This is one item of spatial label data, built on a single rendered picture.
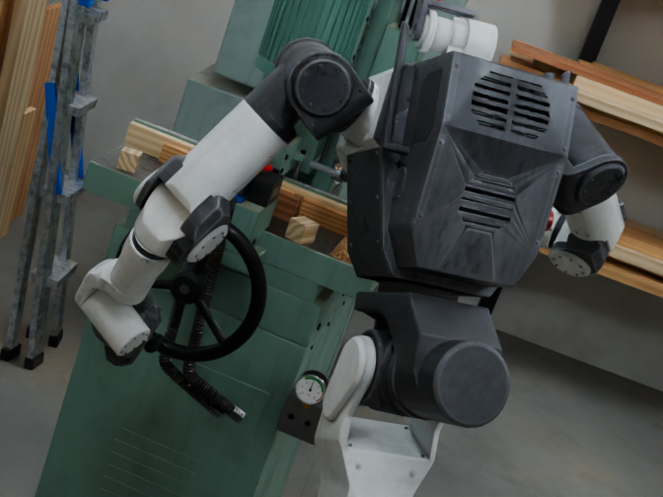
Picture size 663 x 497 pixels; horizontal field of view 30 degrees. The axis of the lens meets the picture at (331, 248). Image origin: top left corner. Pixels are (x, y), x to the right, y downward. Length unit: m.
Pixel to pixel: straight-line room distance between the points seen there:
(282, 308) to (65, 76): 1.15
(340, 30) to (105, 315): 0.75
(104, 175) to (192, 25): 2.55
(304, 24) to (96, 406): 0.89
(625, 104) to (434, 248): 2.75
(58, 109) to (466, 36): 1.65
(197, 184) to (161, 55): 3.28
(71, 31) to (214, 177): 1.59
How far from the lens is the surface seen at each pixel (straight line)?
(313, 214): 2.49
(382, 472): 1.82
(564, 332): 5.07
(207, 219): 1.74
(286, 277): 2.37
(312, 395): 2.37
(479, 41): 1.88
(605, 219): 2.06
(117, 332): 1.96
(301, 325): 2.39
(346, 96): 1.69
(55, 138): 3.34
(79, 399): 2.61
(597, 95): 4.36
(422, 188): 1.64
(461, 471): 3.82
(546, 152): 1.71
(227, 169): 1.73
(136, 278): 1.86
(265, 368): 2.44
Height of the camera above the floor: 1.65
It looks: 18 degrees down
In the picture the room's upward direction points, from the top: 20 degrees clockwise
